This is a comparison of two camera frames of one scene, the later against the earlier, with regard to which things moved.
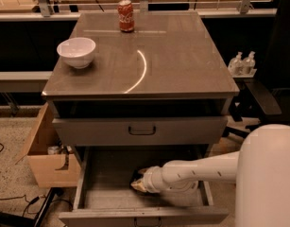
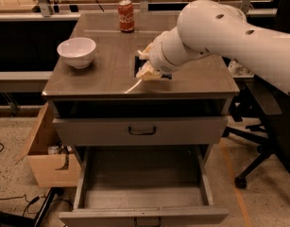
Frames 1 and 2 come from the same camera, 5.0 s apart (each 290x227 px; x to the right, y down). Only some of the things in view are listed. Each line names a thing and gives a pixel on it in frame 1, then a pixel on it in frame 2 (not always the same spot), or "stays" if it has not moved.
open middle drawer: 104,196 stays
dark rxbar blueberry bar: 136,176 → 139,62
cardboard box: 54,165 stays
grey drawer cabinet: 157,90 stays
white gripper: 149,180 → 158,58
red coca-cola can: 125,9 stays
